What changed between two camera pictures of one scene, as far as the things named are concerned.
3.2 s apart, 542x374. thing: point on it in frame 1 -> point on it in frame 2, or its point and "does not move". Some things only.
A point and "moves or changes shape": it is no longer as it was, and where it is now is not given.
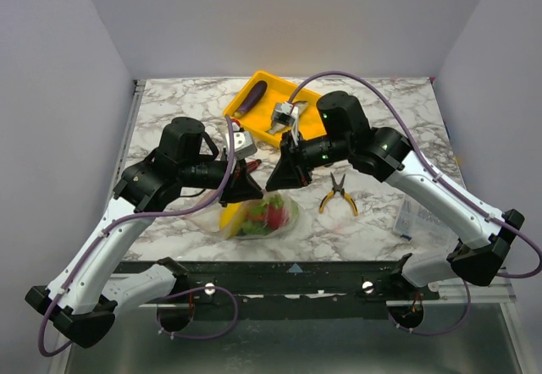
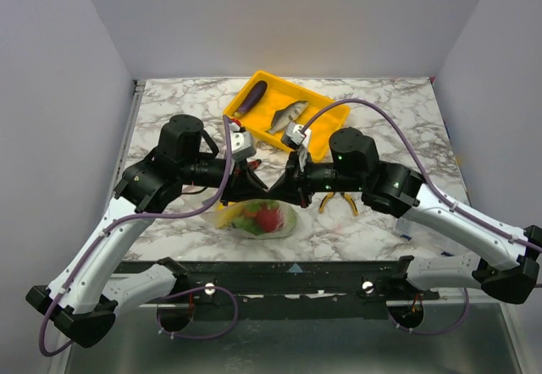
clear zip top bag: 269,215 moves or changes shape
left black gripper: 240,187 does not move
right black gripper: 294,161 -> 301,184
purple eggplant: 251,100 does not move
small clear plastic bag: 416,222 does not move
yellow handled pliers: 338,188 does not move
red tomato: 276,218 moves or changes shape
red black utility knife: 252,165 does not move
